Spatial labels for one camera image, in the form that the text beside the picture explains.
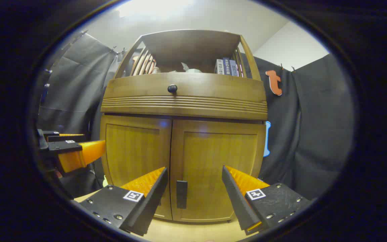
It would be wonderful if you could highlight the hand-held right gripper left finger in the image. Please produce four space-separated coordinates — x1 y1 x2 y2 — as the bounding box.
79 167 169 237

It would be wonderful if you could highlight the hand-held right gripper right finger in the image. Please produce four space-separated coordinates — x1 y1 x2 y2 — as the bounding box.
222 165 312 236

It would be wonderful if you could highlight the black door handle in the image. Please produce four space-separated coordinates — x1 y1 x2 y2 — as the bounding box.
176 180 188 209

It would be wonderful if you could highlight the wooden shoe cabinet door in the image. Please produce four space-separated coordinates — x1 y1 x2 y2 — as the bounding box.
100 114 173 221
170 118 267 223

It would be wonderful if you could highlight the wooden double-door shoe cabinet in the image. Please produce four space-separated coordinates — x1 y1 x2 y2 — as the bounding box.
99 29 268 224

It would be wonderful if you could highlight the black backdrop cloth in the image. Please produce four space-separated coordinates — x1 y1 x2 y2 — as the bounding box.
37 32 355 202

